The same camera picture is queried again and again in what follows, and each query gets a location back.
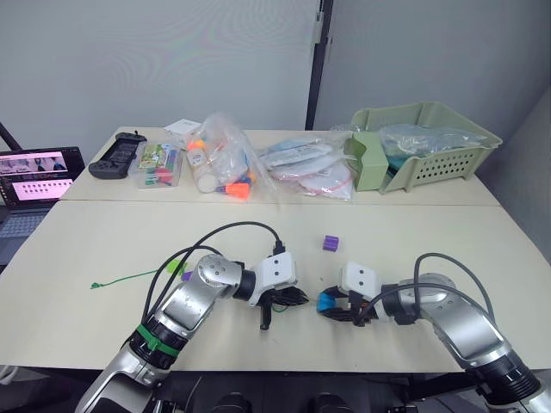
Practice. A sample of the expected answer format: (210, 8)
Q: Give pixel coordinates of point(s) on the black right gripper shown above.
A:
(359, 310)

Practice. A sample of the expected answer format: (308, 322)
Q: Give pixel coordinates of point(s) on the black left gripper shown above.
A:
(267, 312)

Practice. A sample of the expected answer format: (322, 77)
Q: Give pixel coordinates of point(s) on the blue block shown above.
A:
(328, 302)

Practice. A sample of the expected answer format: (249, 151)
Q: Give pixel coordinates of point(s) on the green lace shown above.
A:
(125, 278)

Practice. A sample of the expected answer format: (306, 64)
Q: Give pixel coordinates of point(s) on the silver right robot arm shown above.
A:
(456, 318)

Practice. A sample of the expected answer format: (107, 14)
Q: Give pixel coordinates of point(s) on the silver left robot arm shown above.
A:
(189, 301)

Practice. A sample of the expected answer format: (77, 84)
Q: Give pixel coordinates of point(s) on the purple ribbed block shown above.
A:
(330, 243)

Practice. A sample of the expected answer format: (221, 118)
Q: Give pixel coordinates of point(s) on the dark rounded shape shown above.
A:
(329, 404)
(233, 403)

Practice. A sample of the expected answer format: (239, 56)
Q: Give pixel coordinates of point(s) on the small purple block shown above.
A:
(187, 276)

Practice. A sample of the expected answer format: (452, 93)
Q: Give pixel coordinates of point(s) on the green block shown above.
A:
(175, 266)

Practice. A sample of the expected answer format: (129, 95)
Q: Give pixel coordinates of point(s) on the clear bag of white items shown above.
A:
(310, 163)

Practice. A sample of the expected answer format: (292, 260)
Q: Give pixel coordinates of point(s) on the clear bag of colourful toys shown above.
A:
(224, 159)

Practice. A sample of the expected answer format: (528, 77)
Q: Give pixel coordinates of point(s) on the green plastic basket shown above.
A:
(435, 168)

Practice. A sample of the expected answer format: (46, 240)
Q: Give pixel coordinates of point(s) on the clear box of toys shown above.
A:
(159, 165)

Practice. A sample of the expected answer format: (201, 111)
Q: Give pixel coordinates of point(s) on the clear bag in basket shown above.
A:
(430, 139)

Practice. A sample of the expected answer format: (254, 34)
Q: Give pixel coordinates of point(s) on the black game controller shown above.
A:
(116, 157)

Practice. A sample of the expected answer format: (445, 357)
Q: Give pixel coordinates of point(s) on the open laptop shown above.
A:
(36, 180)

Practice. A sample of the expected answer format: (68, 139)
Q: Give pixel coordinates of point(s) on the black tripod leg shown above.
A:
(6, 135)

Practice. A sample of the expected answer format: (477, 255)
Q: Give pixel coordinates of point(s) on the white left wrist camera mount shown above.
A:
(277, 269)

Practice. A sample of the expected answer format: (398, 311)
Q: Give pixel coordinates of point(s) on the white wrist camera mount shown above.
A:
(277, 269)
(361, 279)

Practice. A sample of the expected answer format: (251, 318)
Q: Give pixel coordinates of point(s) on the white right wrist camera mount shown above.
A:
(361, 279)

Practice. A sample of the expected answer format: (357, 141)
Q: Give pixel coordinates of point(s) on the black table frame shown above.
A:
(430, 385)

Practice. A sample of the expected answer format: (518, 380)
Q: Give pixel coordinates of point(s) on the dark wall pillar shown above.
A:
(319, 64)

